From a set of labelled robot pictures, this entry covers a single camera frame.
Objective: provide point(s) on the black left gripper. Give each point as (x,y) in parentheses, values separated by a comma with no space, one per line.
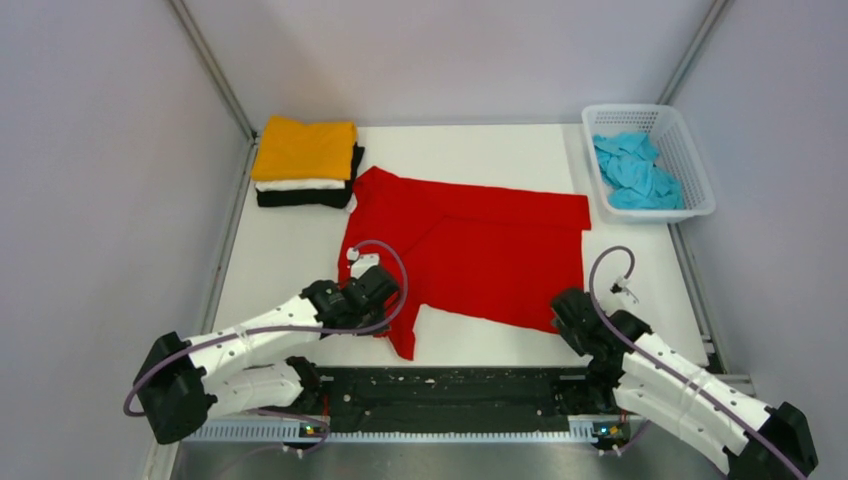
(381,318)

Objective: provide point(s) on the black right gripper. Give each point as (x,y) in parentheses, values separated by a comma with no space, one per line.
(570,335)

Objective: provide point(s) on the red t-shirt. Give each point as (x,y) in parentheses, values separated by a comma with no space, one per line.
(493,253)

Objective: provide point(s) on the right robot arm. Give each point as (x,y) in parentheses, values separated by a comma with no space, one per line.
(633,369)

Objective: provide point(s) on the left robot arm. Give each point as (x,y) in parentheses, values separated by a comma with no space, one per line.
(184,382)

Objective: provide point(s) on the folded black t-shirt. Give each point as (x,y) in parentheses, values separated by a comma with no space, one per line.
(334,198)

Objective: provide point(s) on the folded white t-shirt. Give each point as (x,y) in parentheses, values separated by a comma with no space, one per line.
(300,184)

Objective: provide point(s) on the light blue t-shirt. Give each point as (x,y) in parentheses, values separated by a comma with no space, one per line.
(628,165)

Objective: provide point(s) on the folded orange t-shirt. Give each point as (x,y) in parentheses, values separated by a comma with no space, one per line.
(292,150)

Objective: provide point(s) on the white plastic basket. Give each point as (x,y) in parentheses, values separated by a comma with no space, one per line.
(678,155)

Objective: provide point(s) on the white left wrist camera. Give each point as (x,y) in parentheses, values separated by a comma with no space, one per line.
(359,263)

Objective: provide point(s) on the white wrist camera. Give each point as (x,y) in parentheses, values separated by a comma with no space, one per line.
(621,286)
(359,263)

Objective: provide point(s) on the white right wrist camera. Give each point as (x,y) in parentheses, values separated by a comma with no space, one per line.
(621,286)

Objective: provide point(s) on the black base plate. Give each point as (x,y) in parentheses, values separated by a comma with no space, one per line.
(462,400)

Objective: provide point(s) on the aluminium frame rail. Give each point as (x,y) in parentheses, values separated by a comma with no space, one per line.
(298,429)

